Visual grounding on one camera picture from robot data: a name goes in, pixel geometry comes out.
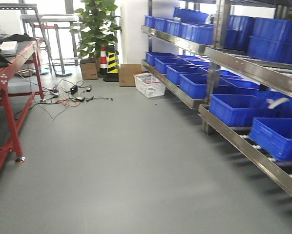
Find red frame table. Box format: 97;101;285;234
0;39;44;193

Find small cardboard box by plant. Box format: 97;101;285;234
80;59;98;80

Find yellow black traffic cone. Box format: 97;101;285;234
103;45;119;82

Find brown cardboard box on floor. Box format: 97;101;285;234
119;64;142;87

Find green potted plant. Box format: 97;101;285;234
75;0;121;59

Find metal storage shelf rack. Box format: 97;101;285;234
141;0;292;205

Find cables on floor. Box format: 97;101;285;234
14;70;114;120

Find white rectangular box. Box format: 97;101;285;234
0;41;18;55

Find orange white traffic cone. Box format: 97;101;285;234
99;46;107;77

